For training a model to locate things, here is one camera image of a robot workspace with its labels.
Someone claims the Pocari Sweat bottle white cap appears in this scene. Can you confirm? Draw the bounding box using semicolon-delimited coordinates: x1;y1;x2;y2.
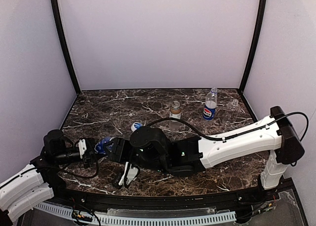
95;137;114;154

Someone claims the Starbucks coffee bottle green cap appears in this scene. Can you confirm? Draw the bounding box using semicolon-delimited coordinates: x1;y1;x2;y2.
169;100;181;131

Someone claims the Pepsi bottle blue label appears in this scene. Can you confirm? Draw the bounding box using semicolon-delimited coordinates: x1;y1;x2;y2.
202;87;218;121

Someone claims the clear plastic bottle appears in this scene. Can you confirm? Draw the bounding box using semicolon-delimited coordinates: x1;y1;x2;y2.
228;99;240;116

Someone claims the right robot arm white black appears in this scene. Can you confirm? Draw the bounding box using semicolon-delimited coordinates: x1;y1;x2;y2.
97;106;305;190

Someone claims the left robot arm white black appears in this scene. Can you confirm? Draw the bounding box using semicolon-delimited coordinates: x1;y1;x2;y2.
0;130;98;226

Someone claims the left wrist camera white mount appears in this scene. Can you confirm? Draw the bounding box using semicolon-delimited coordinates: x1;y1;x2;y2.
78;139;87;159

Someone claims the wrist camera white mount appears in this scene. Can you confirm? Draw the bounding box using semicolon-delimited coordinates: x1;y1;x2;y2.
78;139;87;159
112;162;140;189

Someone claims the black left camera cable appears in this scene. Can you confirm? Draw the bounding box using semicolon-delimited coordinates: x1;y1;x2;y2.
59;161;101;179

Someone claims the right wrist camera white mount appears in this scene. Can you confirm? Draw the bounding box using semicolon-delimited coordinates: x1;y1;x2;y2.
112;162;140;189

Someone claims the white slotted cable duct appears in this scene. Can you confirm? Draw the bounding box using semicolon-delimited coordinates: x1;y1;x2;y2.
34;202;236;226

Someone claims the black front table rail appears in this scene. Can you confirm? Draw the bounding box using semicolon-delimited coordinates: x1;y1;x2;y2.
51;169;284;211

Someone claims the black left corner frame post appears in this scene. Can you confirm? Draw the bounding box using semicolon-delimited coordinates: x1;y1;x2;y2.
50;0;81;96

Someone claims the black corner frame post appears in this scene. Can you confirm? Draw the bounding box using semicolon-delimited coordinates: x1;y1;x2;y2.
50;0;81;96
238;0;267;96

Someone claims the black right corner frame post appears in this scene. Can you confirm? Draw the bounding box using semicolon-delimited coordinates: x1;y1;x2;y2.
238;0;267;96

